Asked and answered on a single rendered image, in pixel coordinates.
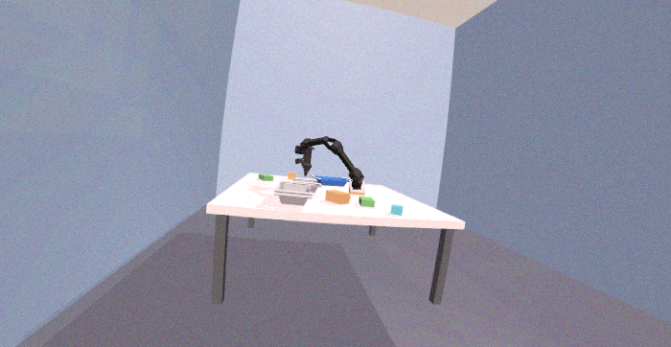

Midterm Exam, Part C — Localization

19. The small light blue block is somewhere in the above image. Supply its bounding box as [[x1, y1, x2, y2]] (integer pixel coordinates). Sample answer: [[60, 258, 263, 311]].
[[390, 204, 404, 216]]

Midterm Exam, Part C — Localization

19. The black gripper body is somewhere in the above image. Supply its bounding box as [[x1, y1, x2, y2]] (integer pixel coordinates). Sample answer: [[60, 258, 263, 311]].
[[301, 155, 312, 168]]

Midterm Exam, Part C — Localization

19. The green rectangular block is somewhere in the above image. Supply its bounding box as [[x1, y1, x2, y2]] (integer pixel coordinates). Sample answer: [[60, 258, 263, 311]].
[[258, 174, 274, 182], [359, 197, 376, 208]]

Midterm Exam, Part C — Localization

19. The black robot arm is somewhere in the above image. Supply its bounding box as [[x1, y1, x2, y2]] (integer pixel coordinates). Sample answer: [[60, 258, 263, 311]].
[[294, 136, 364, 190]]

